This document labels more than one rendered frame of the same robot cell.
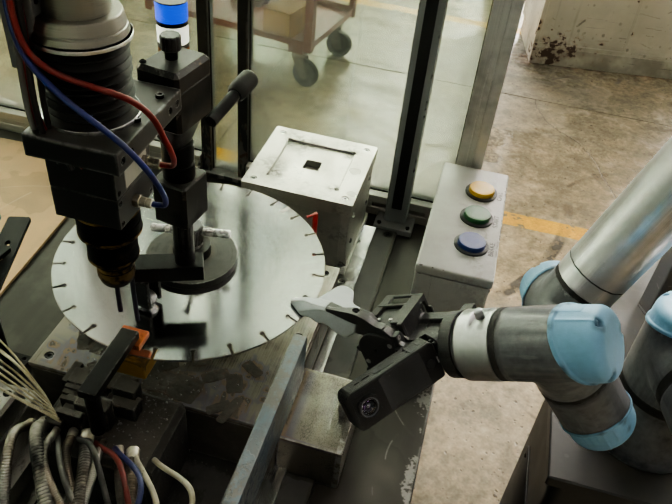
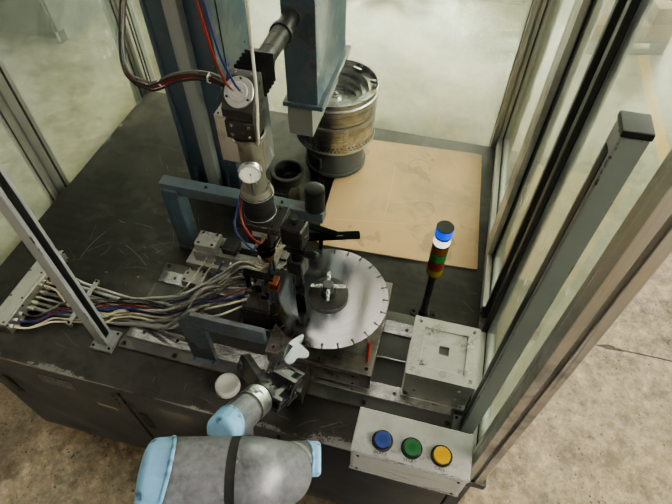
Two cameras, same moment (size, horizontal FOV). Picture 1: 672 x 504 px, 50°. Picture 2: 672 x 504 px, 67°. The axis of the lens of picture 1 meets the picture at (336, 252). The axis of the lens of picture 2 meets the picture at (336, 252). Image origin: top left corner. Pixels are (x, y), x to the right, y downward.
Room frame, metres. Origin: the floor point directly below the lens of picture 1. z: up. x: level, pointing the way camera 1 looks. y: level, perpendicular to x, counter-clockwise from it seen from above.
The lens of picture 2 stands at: (0.73, -0.61, 2.12)
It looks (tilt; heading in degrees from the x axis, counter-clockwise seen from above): 51 degrees down; 93
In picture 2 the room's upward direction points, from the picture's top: straight up
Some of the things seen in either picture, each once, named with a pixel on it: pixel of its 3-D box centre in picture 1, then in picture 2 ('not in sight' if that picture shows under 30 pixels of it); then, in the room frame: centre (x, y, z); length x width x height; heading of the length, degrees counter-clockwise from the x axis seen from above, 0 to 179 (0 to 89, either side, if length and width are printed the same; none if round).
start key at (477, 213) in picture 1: (476, 217); (411, 448); (0.88, -0.21, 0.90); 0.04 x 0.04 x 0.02
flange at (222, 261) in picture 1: (192, 251); (328, 292); (0.66, 0.18, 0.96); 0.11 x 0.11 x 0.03
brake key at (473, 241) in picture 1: (471, 245); (382, 440); (0.82, -0.19, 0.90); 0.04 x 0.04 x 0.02
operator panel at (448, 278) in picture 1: (457, 252); (409, 452); (0.89, -0.19, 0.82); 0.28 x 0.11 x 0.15; 169
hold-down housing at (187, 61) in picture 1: (176, 135); (296, 245); (0.58, 0.16, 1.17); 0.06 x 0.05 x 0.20; 160
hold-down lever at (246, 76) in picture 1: (216, 93); (305, 247); (0.61, 0.13, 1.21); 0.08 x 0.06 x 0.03; 169
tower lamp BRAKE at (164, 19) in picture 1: (171, 8); (444, 230); (0.95, 0.26, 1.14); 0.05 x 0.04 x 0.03; 79
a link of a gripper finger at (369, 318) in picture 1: (360, 327); (281, 360); (0.56, -0.04, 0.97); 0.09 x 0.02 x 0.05; 64
